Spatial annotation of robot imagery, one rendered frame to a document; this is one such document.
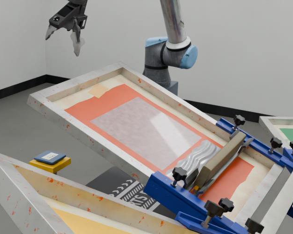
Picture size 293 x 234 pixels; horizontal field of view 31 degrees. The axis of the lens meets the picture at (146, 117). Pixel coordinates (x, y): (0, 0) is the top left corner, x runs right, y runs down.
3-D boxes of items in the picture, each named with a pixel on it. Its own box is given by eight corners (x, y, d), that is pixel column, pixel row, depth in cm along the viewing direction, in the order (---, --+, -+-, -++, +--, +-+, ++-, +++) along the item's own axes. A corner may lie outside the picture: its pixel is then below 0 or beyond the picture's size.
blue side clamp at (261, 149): (209, 134, 205) (216, 120, 202) (214, 131, 209) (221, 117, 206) (276, 178, 197) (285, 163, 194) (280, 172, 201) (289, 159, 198)
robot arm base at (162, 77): (146, 78, 270) (147, 59, 267) (174, 81, 265) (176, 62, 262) (135, 85, 256) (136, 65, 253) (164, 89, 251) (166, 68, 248)
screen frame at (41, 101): (26, 103, 172) (29, 94, 170) (117, 68, 221) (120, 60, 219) (231, 246, 150) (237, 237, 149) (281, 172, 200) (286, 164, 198)
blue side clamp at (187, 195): (142, 191, 158) (150, 173, 155) (149, 185, 162) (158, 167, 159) (227, 250, 150) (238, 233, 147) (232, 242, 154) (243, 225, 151)
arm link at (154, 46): (153, 60, 265) (154, 33, 261) (176, 64, 258) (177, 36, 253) (139, 63, 256) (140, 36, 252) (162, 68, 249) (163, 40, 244)
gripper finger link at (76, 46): (90, 52, 196) (84, 28, 194) (82, 55, 191) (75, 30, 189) (84, 54, 197) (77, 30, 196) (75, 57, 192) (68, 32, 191)
